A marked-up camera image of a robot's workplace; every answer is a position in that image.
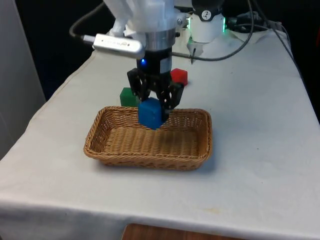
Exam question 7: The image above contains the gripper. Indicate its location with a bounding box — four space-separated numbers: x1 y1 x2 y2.
126 49 186 121

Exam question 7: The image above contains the blue cube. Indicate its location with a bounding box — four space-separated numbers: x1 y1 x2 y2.
138 97 165 131

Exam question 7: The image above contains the green cube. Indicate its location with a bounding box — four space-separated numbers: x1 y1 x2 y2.
119 87 140 107

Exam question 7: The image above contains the red cube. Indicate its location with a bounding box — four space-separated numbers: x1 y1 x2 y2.
170 67 189 86

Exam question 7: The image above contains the wicker basket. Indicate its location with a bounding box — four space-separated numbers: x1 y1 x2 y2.
83 105 214 172

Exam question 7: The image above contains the pale grey panel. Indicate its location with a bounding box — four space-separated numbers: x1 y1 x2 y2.
0 0 48 161

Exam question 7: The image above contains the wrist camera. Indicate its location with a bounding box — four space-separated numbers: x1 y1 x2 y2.
92 33 146 60

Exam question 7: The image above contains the black cable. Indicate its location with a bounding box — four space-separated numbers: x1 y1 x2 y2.
254 0 305 76
69 1 105 45
171 0 256 62

